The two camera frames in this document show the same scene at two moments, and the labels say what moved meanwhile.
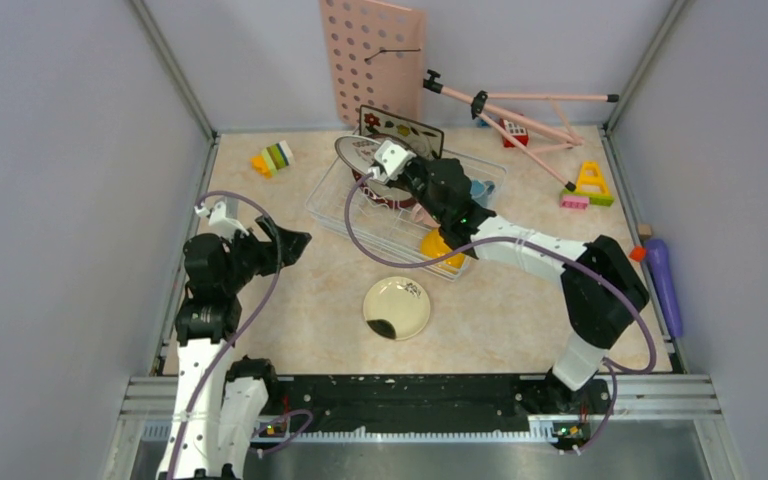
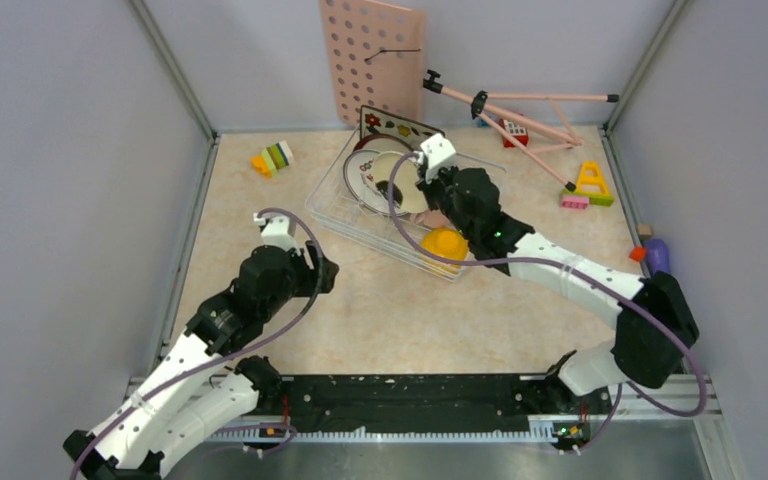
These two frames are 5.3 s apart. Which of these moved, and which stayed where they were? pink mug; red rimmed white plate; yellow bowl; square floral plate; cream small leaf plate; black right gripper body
Moved: cream small leaf plate; red rimmed white plate
Stayed: square floral plate; yellow bowl; black right gripper body; pink mug
